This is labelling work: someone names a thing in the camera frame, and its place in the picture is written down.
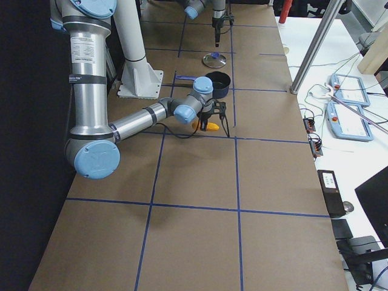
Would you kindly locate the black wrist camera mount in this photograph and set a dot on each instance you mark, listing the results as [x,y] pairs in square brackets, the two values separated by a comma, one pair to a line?
[229,17]
[219,107]

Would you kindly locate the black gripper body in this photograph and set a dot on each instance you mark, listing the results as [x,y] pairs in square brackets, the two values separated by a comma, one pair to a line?
[217,25]
[204,116]

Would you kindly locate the far teach pendant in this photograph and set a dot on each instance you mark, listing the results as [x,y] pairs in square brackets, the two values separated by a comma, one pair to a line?
[349,89]

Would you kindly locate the teach pendant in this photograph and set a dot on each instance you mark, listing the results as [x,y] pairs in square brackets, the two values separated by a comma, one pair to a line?
[349,89]
[346,124]

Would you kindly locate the dark blue saucepan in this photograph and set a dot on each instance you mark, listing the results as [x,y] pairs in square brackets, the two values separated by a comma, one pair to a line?
[221,83]

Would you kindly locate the red cylinder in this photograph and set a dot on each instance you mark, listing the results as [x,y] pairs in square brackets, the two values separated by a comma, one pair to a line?
[286,6]

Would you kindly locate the aluminium frame post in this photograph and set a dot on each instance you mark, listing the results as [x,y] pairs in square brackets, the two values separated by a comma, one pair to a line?
[329,16]

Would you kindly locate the black monitor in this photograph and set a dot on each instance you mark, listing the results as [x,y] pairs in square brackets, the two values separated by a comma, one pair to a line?
[372,195]

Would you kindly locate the upper orange connector block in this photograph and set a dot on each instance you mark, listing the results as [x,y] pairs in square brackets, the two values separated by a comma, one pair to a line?
[309,124]

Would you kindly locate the glass pot lid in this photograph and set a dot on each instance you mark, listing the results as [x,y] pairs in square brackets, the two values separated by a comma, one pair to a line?
[214,60]

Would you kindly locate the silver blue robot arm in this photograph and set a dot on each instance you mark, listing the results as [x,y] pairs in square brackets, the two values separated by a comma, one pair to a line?
[193,8]
[92,147]

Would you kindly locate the white pillar with base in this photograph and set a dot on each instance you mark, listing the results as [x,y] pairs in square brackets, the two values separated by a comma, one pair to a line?
[139,79]

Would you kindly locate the thin metal rod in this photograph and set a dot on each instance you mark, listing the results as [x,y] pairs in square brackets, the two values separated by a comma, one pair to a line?
[359,114]

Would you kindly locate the lower orange connector block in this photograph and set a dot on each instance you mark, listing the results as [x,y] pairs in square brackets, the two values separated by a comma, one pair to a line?
[316,147]

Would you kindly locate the black box with label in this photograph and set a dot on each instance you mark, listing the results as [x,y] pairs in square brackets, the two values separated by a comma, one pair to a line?
[331,193]

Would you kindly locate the near teach pendant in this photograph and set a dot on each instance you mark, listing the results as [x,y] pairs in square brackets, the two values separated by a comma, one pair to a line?
[346,124]

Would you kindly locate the grey round knob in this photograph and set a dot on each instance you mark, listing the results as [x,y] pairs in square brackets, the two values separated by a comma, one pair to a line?
[348,206]

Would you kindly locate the yellow corn cob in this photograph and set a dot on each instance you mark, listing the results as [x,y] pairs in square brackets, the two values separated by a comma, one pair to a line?
[212,127]

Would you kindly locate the orange connector block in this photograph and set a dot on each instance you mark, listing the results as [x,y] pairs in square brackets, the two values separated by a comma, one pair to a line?
[316,147]
[309,124]

